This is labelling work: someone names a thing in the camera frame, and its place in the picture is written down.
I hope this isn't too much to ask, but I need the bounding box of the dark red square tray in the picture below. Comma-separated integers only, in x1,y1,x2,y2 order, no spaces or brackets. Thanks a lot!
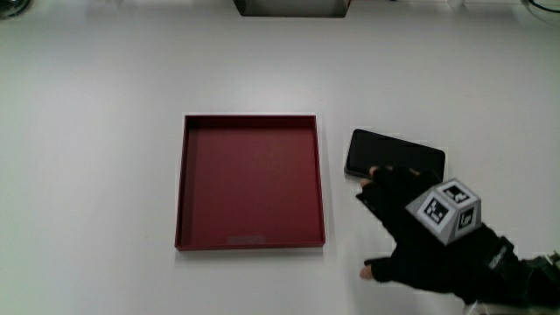
174,114,326,252

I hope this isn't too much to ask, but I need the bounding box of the white desk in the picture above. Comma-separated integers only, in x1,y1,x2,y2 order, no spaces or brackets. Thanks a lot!
0,0,560,315

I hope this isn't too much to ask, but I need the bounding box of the black cable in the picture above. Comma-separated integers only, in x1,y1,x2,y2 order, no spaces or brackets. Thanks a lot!
0,0,33,20
521,0,560,15

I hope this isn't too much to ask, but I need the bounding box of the person's right forearm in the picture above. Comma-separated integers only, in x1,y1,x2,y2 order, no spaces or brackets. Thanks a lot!
514,250,560,308

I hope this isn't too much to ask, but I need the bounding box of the person's right hand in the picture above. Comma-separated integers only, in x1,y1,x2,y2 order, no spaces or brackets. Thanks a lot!
355,165,526,306

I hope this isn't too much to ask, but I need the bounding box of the black smartphone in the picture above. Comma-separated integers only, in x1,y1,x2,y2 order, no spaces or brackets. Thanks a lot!
344,128,447,183

